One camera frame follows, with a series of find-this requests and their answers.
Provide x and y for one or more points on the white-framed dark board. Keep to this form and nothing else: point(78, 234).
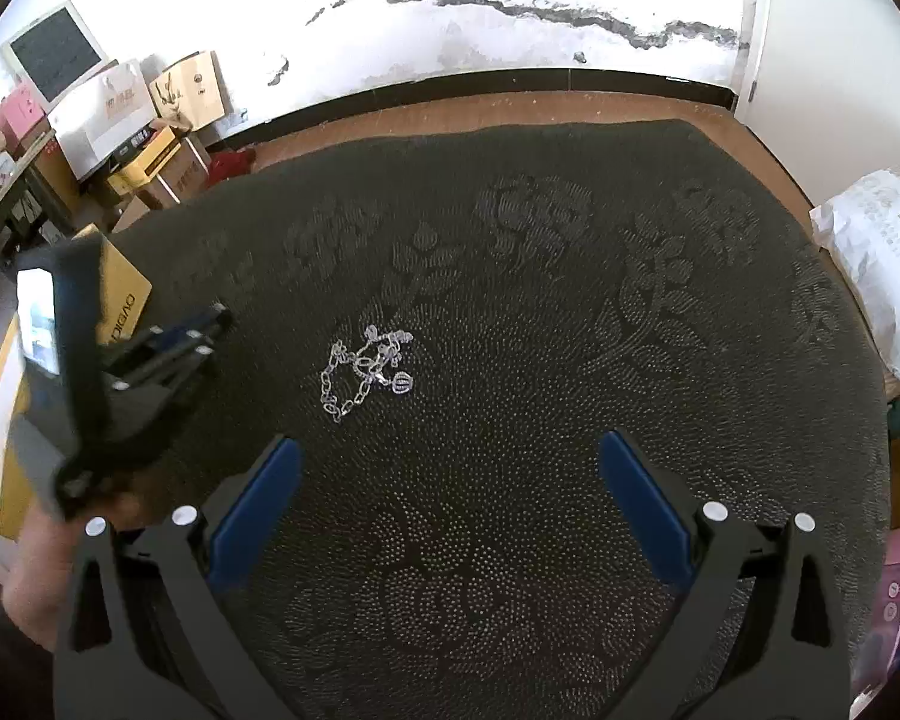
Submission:
point(52, 52)

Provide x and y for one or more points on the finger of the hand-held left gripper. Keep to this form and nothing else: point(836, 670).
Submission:
point(195, 330)
point(169, 367)

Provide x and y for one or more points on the colourful printed box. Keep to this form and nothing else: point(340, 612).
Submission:
point(896, 607)

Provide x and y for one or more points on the pink box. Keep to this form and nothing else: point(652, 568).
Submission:
point(19, 116)

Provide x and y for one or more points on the white door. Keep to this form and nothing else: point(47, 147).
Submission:
point(832, 52)

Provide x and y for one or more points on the white printed plastic bag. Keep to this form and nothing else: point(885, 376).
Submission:
point(885, 262)

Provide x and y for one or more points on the flat yellow box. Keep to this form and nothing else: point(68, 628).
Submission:
point(146, 165)

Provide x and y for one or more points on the yellow cardboard box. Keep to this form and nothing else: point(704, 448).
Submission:
point(126, 281)

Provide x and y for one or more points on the dark desk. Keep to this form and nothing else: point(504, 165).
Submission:
point(7, 217)

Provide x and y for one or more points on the brown cardboard box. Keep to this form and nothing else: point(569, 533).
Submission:
point(187, 172)

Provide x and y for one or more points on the red cloth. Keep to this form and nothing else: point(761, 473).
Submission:
point(231, 165)

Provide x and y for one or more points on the brown gift bag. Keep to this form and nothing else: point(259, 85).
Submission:
point(191, 90)

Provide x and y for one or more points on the person's left forearm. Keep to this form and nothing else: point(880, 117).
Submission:
point(41, 577)

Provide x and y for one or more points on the dark floral patterned mat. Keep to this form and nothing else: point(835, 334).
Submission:
point(532, 390)

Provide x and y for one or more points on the white gift bag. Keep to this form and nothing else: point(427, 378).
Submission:
point(105, 120)

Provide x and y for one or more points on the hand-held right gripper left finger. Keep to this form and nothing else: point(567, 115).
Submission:
point(259, 502)

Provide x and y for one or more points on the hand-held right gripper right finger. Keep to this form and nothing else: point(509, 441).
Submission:
point(645, 502)

